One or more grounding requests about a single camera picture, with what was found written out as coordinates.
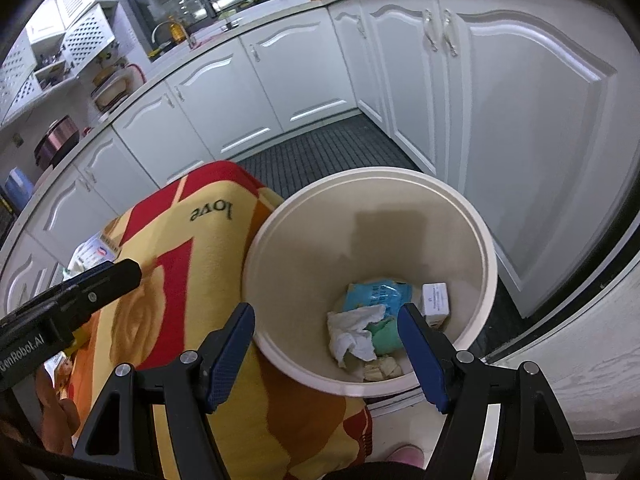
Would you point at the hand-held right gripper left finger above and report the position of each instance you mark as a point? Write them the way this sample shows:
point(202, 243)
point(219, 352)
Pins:
point(227, 360)

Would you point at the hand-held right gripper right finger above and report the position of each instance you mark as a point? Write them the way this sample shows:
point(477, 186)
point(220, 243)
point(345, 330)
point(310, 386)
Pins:
point(422, 360)

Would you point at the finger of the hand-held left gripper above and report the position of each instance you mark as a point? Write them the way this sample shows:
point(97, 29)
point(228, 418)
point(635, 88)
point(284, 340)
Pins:
point(107, 280)

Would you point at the white blue toothpaste box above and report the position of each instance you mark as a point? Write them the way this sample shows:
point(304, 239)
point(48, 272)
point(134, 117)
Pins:
point(97, 252)

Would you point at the beige paper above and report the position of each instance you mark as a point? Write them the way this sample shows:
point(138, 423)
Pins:
point(382, 369)

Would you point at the green cloth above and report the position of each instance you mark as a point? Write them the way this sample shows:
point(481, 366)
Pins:
point(387, 337)

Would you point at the small white cardboard box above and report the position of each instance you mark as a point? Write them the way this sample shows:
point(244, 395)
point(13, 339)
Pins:
point(434, 302)

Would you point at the white tissue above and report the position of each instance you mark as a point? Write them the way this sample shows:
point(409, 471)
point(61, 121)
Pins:
point(352, 332)

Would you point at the light blue plastic packet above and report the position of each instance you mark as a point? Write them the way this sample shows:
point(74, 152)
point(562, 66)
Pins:
point(377, 296)

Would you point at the beige plastic bin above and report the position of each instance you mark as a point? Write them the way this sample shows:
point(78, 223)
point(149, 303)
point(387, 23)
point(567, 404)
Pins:
point(310, 240)

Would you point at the printed checked blanket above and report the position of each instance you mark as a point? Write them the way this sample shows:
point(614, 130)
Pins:
point(200, 260)

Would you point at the pink slipper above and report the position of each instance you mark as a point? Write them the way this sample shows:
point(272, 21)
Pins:
point(406, 456)

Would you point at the blue plastic pitcher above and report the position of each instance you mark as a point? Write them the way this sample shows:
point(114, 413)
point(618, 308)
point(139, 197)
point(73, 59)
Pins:
point(19, 190)

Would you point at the pink rice cooker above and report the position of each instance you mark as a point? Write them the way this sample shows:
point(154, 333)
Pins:
point(56, 142)

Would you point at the beige casserole on rack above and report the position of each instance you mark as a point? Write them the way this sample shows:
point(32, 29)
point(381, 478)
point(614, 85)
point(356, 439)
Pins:
point(115, 87)

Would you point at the white base cabinets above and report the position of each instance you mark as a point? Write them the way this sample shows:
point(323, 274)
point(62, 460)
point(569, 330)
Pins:
point(500, 125)

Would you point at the curved metal faucet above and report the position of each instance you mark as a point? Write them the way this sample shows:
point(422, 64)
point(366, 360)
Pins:
point(159, 30)

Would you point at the small yellow oil bottle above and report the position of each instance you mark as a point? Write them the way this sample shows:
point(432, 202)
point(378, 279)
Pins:
point(176, 32)

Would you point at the white lattice wall cabinet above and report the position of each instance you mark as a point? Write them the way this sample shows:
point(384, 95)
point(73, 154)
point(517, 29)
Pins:
point(75, 40)

